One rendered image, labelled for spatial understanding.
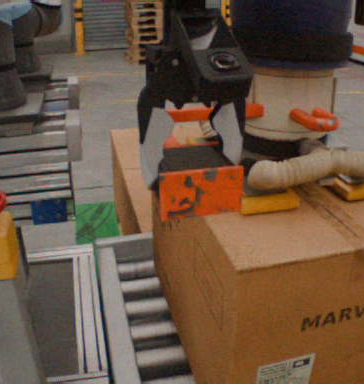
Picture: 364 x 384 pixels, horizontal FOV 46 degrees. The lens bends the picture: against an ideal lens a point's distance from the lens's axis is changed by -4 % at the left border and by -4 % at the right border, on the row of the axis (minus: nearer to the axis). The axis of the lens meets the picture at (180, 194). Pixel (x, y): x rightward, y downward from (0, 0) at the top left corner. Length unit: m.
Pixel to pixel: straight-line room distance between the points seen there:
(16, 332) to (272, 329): 0.37
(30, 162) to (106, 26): 9.70
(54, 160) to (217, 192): 0.65
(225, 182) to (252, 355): 0.32
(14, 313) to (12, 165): 0.49
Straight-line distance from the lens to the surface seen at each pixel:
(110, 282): 1.14
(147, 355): 1.01
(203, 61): 0.37
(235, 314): 0.61
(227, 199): 0.45
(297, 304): 0.65
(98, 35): 10.69
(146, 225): 1.48
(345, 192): 0.77
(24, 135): 1.03
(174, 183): 0.43
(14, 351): 0.70
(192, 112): 0.72
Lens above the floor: 1.27
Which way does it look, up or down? 26 degrees down
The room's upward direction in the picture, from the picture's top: straight up
